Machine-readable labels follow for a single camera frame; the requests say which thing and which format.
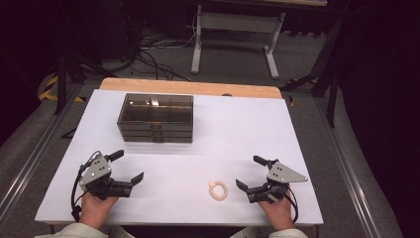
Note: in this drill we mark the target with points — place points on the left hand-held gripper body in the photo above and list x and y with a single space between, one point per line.
95 172

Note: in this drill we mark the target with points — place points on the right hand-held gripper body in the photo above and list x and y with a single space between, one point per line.
282 175

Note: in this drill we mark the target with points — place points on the transparent brown drawer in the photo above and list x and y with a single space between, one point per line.
138 127

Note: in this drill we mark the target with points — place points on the transparent brown drawer box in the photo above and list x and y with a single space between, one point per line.
155 112

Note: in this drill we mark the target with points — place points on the person's left hand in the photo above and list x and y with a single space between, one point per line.
95 210

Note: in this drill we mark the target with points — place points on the person's right hand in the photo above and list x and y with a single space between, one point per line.
279 213

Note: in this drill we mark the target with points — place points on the white table sheet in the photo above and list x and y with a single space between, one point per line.
214 142

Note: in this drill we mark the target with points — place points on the black metal stand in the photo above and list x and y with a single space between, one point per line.
61 82
332 89

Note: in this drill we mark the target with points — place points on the yellow black floor tape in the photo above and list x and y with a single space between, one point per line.
49 91

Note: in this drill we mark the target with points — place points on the wooden table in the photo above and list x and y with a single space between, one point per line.
185 87

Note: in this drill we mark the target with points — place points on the aluminium floor rail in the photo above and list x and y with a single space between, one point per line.
36 152
346 165

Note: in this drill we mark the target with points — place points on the white metal desk frame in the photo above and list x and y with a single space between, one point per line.
237 22

